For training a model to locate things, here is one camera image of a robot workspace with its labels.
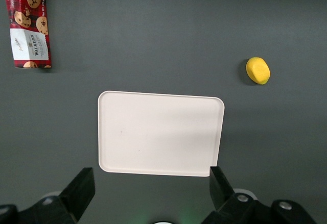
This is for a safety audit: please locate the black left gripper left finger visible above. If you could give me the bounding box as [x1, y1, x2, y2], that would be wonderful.
[60, 167, 96, 222]

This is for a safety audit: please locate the white rectangular tray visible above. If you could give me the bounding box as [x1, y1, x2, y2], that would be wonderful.
[97, 90, 225, 178]

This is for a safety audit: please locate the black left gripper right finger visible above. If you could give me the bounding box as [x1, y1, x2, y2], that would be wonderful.
[209, 166, 236, 212]

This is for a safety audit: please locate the yellow lemon toy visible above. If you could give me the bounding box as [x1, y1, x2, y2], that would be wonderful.
[245, 57, 271, 86]

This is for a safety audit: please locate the red cookie box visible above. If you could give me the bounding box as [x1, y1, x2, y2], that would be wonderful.
[2, 0, 54, 69]

